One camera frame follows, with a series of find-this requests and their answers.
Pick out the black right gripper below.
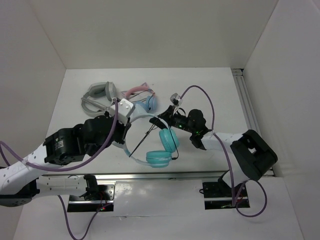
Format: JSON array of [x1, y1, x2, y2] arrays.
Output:
[[150, 105, 196, 134]]

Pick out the teal white cat-ear headphones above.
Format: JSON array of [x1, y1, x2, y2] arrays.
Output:
[[113, 104, 180, 168]]

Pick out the black headphone audio cable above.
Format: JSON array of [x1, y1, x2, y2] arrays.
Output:
[[128, 116, 180, 161]]

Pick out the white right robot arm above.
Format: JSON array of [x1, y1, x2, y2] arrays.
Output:
[[149, 105, 278, 196]]

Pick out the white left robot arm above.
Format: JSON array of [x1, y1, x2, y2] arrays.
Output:
[[0, 113, 131, 208]]

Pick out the pink blue cat-ear headphones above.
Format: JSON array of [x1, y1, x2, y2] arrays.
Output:
[[121, 82, 158, 112]]

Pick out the grey over-ear headphones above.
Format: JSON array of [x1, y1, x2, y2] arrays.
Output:
[[81, 81, 118, 117]]

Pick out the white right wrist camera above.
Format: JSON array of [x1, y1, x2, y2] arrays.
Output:
[[169, 93, 183, 111]]

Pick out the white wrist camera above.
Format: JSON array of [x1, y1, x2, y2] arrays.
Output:
[[108, 98, 135, 125], [169, 93, 183, 111]]

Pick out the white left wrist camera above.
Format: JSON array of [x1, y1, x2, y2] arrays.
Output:
[[108, 98, 135, 125]]

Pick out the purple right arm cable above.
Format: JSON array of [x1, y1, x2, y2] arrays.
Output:
[[179, 85, 268, 218]]

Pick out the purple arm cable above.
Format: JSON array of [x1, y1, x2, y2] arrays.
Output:
[[0, 98, 118, 240], [179, 85, 268, 218]]

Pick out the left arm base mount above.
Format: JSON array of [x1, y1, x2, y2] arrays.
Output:
[[67, 174, 116, 213]]

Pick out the aluminium mounting rail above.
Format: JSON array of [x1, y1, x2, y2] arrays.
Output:
[[42, 170, 248, 183]]

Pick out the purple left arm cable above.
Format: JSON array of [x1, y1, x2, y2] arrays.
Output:
[[0, 98, 118, 240]]

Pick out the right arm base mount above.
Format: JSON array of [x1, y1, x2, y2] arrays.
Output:
[[199, 177, 250, 210]]

